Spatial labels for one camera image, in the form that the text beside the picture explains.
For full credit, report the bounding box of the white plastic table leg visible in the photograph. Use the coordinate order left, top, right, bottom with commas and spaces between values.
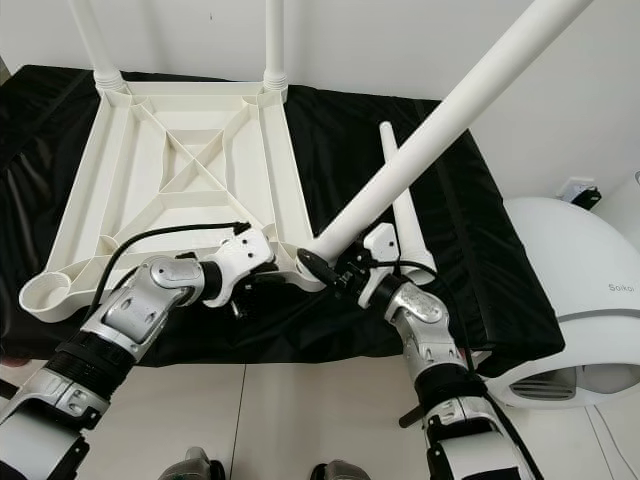
305, 0, 596, 269
68, 0, 129, 93
378, 120, 439, 276
263, 0, 291, 93

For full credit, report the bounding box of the white plastic table top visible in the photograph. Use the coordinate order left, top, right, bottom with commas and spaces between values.
20, 80, 326, 323

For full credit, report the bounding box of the black power plug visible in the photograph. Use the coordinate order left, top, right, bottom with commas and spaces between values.
570, 186, 603, 209

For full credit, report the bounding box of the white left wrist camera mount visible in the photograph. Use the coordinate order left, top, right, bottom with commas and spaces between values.
215, 228, 276, 301

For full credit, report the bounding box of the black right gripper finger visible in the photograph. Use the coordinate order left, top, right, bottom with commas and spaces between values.
294, 247, 339, 285

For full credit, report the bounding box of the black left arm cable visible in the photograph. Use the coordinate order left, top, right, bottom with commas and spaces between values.
92, 222, 251, 316

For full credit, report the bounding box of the white appliance with clear tank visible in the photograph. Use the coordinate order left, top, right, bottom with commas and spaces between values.
622, 172, 640, 219

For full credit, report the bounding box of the white dome litter box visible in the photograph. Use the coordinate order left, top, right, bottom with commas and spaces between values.
480, 196, 640, 409

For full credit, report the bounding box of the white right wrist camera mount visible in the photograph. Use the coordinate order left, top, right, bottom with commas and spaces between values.
363, 222, 401, 266

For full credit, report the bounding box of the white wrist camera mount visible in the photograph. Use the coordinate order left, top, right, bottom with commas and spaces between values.
215, 228, 276, 301
363, 222, 401, 266

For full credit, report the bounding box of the white wall socket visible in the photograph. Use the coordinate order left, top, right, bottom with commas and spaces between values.
562, 177, 596, 201

